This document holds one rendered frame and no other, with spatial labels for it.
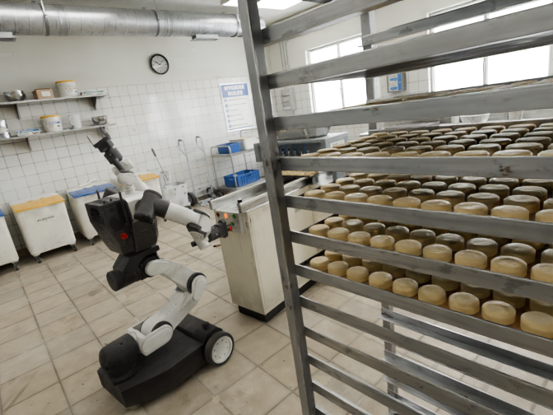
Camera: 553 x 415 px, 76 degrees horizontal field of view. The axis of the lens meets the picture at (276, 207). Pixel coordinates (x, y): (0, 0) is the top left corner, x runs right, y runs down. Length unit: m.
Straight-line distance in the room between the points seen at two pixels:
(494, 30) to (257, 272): 2.05
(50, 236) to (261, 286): 3.47
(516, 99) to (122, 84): 5.91
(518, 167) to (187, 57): 6.39
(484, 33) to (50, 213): 5.06
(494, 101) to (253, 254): 1.95
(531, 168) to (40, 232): 5.13
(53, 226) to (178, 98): 2.87
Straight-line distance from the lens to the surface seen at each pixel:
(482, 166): 0.59
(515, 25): 0.57
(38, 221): 5.26
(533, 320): 0.72
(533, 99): 0.57
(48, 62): 6.03
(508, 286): 0.65
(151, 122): 6.28
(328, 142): 2.61
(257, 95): 0.79
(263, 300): 2.50
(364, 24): 1.16
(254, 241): 2.32
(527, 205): 0.70
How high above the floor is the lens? 1.45
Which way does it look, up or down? 16 degrees down
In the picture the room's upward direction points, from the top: 9 degrees counter-clockwise
